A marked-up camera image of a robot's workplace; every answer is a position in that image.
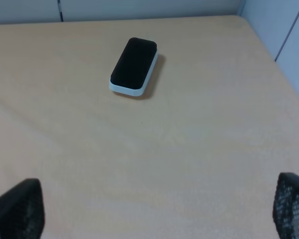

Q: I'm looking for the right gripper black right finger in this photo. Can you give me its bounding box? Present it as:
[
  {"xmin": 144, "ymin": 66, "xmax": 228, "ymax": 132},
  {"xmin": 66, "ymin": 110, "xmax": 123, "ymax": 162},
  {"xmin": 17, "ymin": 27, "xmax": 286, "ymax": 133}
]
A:
[{"xmin": 273, "ymin": 172, "xmax": 299, "ymax": 239}]

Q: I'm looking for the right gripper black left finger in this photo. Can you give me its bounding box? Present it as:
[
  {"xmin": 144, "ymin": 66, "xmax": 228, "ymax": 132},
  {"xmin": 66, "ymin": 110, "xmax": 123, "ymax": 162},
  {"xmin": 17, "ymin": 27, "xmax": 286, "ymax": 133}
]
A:
[{"xmin": 0, "ymin": 178, "xmax": 44, "ymax": 239}]

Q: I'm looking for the black and white eraser block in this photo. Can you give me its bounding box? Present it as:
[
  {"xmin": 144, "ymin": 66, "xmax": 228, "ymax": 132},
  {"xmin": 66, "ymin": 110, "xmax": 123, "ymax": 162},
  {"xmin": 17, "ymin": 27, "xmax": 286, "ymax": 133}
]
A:
[{"xmin": 109, "ymin": 37, "xmax": 158, "ymax": 97}]

